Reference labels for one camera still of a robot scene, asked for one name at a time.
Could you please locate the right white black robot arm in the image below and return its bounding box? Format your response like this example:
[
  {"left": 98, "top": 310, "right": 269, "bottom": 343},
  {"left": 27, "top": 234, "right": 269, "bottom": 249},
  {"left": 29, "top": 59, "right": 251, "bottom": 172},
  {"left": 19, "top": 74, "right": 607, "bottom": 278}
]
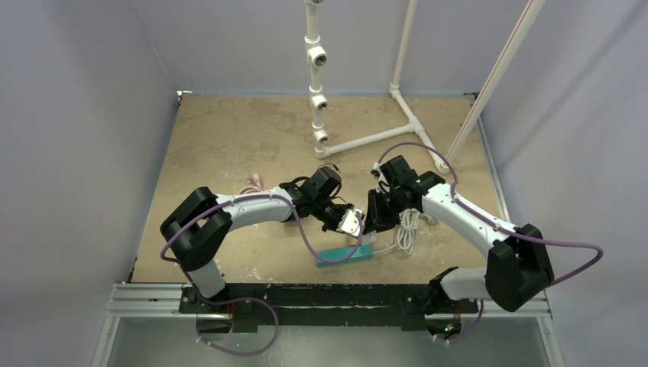
[{"left": 364, "top": 155, "right": 555, "bottom": 314}]

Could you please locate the white coiled power cable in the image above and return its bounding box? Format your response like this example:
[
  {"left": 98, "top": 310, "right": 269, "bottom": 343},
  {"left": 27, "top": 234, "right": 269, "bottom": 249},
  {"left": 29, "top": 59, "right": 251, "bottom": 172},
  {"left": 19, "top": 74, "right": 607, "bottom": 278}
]
[{"left": 373, "top": 208, "right": 439, "bottom": 256}]

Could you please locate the black power adapter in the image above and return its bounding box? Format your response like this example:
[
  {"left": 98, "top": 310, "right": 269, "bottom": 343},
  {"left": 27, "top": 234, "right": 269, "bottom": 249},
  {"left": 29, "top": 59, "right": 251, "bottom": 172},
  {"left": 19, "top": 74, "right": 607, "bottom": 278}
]
[{"left": 319, "top": 164, "right": 340, "bottom": 173}]

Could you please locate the teal power strip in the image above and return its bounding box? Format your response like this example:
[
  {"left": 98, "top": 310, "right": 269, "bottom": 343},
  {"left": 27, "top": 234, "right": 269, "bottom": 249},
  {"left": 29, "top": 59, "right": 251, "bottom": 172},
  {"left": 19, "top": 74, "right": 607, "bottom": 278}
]
[{"left": 316, "top": 245, "right": 374, "bottom": 268}]

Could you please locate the pink cable with plug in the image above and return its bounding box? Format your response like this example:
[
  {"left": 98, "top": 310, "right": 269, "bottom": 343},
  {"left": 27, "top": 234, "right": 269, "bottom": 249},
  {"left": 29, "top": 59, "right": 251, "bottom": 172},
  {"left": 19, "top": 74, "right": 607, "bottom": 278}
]
[{"left": 238, "top": 174, "right": 264, "bottom": 194}]

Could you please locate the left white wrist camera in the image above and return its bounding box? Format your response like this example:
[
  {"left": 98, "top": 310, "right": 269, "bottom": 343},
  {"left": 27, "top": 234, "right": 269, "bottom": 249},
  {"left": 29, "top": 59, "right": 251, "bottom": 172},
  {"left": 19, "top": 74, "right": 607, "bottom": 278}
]
[{"left": 337, "top": 208, "right": 364, "bottom": 238}]

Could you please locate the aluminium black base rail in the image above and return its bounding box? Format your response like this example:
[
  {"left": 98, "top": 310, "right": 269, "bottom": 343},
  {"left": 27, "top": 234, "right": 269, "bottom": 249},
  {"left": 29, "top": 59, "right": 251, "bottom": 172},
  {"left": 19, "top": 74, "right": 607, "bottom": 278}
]
[{"left": 108, "top": 283, "right": 550, "bottom": 336}]

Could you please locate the white PVC pipe frame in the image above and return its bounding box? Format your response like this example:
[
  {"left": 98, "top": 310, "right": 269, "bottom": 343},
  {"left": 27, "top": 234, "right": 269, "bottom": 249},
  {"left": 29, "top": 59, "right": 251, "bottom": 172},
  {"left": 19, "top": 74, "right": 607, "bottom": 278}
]
[{"left": 289, "top": 1, "right": 545, "bottom": 169}]

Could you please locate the purple cable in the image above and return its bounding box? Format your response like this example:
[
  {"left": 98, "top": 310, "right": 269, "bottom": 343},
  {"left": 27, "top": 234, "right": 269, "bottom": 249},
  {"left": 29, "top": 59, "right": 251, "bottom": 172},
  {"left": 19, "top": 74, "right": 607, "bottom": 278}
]
[
  {"left": 160, "top": 192, "right": 367, "bottom": 356},
  {"left": 374, "top": 141, "right": 604, "bottom": 346}
]

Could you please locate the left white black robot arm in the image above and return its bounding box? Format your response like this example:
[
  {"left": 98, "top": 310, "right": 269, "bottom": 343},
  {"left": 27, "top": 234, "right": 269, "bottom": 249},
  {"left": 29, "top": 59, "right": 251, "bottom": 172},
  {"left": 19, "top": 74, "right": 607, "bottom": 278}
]
[{"left": 160, "top": 166, "right": 364, "bottom": 313}]

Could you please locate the white square wall adapter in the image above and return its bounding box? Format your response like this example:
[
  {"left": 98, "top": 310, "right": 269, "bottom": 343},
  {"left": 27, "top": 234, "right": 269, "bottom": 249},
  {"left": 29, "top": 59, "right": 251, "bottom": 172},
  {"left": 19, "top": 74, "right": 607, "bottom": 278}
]
[{"left": 361, "top": 231, "right": 377, "bottom": 245}]

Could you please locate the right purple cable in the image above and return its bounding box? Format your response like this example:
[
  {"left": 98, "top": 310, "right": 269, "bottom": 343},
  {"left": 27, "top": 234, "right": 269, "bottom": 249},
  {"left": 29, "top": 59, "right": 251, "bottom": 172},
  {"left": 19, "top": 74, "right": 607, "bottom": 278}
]
[{"left": 374, "top": 141, "right": 604, "bottom": 346}]

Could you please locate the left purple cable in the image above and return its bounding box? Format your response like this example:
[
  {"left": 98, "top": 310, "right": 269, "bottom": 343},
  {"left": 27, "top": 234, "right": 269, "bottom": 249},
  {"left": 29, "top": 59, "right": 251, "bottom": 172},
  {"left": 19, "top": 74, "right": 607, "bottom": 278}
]
[{"left": 160, "top": 192, "right": 367, "bottom": 356}]

